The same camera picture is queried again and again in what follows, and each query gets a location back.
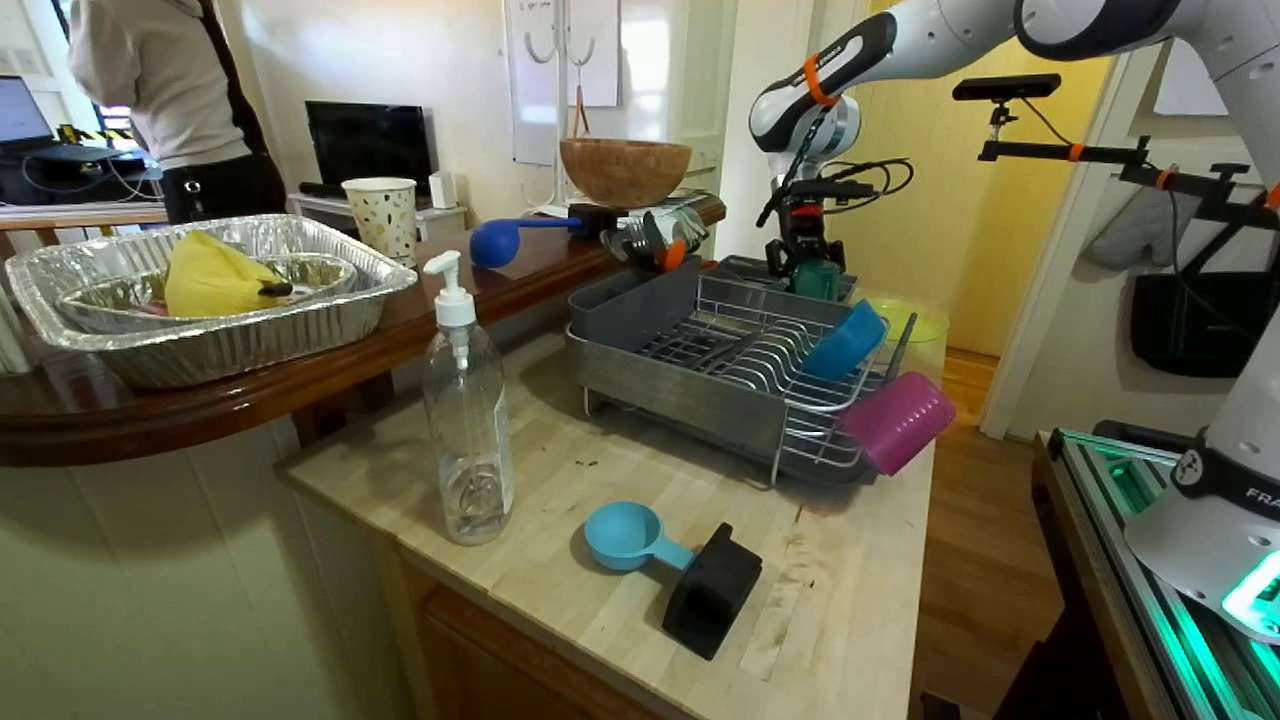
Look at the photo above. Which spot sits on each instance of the white wall panel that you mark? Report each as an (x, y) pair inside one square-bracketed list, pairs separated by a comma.
[(1200, 86)]

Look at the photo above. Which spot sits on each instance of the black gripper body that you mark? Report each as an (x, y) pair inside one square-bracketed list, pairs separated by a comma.
[(805, 228)]

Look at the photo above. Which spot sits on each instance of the person in light sweater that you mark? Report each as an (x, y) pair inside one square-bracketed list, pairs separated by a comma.
[(164, 81)]

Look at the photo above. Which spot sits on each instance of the light blue measuring scoop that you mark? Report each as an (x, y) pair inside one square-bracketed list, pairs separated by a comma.
[(623, 533)]

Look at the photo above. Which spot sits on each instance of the large aluminium foil tray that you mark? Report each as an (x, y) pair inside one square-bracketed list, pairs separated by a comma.
[(203, 344)]

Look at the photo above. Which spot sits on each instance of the magenta plastic cup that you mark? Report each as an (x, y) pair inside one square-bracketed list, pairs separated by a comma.
[(897, 420)]

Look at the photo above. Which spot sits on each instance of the blue round ladle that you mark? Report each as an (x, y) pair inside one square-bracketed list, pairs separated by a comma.
[(499, 240)]

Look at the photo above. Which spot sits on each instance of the brown wooden bowl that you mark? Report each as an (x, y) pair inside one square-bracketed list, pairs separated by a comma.
[(625, 170)]

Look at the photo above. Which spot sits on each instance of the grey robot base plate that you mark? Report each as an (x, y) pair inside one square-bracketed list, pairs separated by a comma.
[(1200, 552)]

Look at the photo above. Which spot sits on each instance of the black hanging bag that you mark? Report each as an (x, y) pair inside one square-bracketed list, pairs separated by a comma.
[(1200, 326)]

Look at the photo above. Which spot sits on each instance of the aluminium frame with green light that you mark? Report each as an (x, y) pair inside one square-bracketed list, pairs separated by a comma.
[(1135, 533)]

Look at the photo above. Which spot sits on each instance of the dotted paper cup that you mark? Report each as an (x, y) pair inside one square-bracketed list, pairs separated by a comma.
[(384, 212)]

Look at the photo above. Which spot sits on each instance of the yellow cloth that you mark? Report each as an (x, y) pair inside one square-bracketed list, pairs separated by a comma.
[(206, 273)]

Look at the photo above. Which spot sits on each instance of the grey dish drying rack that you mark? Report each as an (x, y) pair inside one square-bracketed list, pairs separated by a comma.
[(693, 375)]

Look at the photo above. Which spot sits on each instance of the yellow-green plastic bowl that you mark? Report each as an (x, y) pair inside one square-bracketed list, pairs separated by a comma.
[(921, 326)]

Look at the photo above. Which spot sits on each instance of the wooden base cabinet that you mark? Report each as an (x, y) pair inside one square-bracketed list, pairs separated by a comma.
[(505, 666)]

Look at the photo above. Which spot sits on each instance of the clear pump dispenser bottle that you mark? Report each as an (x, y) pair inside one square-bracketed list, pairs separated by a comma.
[(469, 442)]

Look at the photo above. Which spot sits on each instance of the black block holder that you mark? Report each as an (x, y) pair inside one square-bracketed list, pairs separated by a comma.
[(712, 588)]

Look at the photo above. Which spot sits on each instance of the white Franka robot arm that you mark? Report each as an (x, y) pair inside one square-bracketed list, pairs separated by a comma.
[(1066, 26)]

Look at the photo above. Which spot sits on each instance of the dark wooden bar ledge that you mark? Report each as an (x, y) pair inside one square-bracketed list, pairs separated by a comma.
[(265, 394)]

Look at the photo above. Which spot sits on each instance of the translucent green plastic cup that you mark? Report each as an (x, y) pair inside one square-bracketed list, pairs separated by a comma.
[(819, 280)]

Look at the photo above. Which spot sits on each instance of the black bar camera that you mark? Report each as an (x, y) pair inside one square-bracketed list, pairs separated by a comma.
[(1007, 86)]

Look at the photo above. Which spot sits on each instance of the pile of kitchen utensils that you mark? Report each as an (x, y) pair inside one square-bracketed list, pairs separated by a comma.
[(663, 228)]

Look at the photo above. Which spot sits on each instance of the black monitor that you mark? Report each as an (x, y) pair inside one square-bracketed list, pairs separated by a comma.
[(370, 146)]

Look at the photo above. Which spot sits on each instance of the grey oven mitt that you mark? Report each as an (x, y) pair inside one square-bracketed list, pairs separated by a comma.
[(1140, 235)]

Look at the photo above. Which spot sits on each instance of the white sheet with hooks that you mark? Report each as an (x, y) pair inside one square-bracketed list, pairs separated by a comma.
[(561, 67)]

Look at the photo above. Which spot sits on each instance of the blue plastic cup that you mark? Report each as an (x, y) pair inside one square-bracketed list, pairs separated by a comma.
[(845, 344)]

